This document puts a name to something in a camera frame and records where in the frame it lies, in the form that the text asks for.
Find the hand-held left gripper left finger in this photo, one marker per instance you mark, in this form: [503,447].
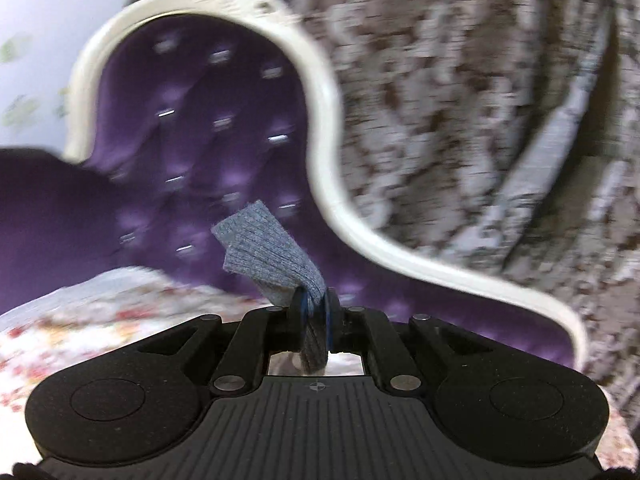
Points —
[296,321]

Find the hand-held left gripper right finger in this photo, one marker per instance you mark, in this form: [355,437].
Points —
[334,321]

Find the grey-blue knitted sock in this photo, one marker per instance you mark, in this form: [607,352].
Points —
[270,255]

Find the floral bed sheet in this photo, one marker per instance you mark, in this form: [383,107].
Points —
[75,320]

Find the brown grey patterned curtain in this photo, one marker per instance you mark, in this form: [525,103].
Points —
[475,110]

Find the purple tufted headboard white frame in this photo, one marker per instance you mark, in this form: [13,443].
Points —
[200,160]

